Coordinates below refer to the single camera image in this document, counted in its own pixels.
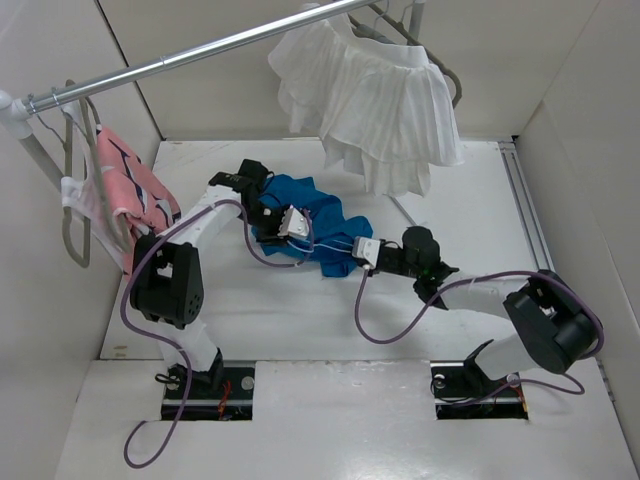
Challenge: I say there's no blue t shirt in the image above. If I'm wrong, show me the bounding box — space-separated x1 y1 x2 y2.
260 174 373 278

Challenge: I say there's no light blue wire hanger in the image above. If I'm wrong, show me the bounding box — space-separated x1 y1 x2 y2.
287 240 352 255

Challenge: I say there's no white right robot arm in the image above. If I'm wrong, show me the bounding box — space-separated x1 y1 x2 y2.
373 226 604 394

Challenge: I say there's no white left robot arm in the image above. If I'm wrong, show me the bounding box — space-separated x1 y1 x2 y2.
127 159 311 397

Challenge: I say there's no grey velvet hanger outer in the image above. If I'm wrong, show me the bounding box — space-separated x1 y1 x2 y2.
61 100 92 269

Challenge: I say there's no grey velvet hanger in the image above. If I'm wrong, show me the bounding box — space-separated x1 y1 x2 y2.
64 79 139 254
61 100 92 269

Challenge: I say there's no grey velvet hanger inner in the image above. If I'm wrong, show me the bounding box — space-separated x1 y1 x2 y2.
64 79 139 254

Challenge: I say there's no grey hanger holding skirt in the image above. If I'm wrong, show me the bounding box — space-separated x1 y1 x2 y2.
347 1 463 108

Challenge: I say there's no pink shark print garment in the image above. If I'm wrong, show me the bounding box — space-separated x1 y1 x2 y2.
96 126 182 247

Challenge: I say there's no white pleated skirt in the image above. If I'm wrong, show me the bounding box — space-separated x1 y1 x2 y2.
268 14 464 197

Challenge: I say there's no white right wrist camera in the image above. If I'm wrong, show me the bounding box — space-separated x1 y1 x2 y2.
351 236 382 269

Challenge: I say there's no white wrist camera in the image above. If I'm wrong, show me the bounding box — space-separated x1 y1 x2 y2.
351 236 382 269
277 206 311 240

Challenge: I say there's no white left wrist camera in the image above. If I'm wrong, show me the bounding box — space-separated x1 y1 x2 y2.
277 206 311 240

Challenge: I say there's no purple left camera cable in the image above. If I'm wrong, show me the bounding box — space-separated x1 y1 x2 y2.
119 198 317 470

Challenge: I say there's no purple camera cable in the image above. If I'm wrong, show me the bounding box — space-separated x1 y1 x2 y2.
119 198 317 470
353 263 606 399

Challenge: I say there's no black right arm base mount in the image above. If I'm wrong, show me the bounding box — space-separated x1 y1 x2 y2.
430 340 529 420

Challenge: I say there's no aluminium rail right edge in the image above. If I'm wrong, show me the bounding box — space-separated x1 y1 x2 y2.
498 141 556 271

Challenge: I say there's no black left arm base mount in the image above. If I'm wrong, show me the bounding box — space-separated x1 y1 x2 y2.
154 352 256 421

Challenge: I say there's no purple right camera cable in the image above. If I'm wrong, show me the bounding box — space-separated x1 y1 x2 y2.
353 263 606 399

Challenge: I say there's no silver clothes rack rail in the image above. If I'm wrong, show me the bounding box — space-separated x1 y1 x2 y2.
12 0 370 119

